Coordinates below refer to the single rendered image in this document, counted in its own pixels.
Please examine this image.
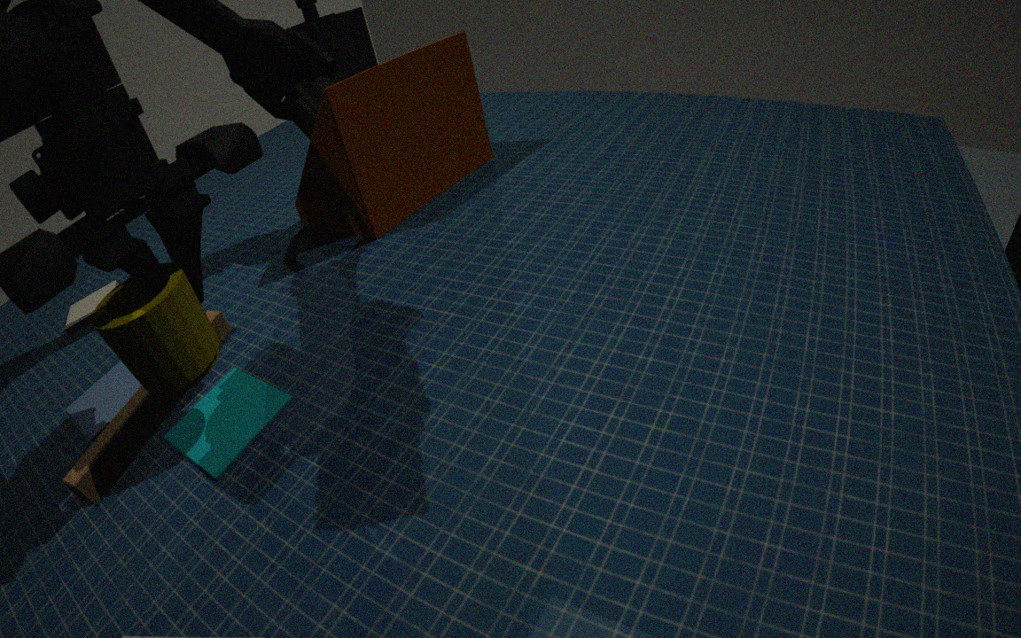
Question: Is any brown rectangular bar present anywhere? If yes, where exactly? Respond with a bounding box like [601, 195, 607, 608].
[62, 310, 232, 504]

